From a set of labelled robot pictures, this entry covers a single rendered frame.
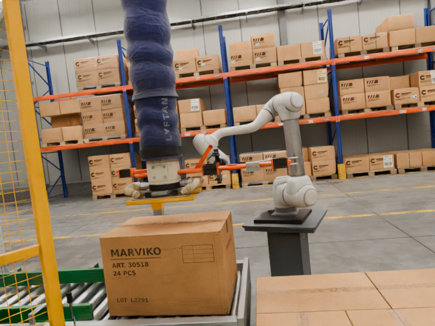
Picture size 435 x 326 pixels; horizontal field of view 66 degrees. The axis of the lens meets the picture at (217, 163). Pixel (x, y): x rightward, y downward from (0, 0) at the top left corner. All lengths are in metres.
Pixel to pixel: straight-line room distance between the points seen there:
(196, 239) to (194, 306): 0.32
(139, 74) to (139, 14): 0.28
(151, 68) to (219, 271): 1.01
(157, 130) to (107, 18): 10.05
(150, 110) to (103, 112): 8.01
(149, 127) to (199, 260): 0.68
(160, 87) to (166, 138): 0.25
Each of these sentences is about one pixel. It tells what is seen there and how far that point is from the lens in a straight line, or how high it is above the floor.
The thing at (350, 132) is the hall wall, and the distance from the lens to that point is 10.49.
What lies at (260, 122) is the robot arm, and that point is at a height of 1.44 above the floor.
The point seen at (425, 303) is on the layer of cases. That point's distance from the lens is 1.86.
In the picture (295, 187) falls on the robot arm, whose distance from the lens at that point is 2.22.
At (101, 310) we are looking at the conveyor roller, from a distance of 2.01.
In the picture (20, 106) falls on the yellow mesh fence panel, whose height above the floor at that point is 1.57.
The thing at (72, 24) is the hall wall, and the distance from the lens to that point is 12.08.
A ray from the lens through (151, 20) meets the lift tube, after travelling 1.77.
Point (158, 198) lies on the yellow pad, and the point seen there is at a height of 1.10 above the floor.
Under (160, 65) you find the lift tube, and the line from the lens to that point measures 1.73.
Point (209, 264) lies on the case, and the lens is 1.62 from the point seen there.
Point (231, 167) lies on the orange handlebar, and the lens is 1.70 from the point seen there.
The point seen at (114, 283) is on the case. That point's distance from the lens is 1.81.
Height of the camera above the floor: 1.37
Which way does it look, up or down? 4 degrees down
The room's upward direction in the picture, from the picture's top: 6 degrees counter-clockwise
